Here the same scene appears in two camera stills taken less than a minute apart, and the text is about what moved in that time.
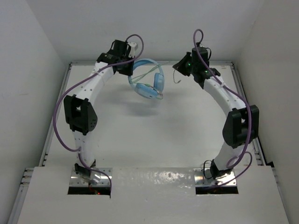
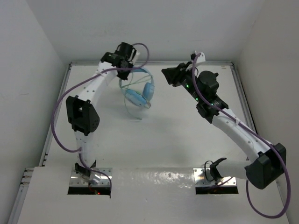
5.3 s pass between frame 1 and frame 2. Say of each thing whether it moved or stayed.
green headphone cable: moved
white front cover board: stayed
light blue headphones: moved
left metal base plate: stayed
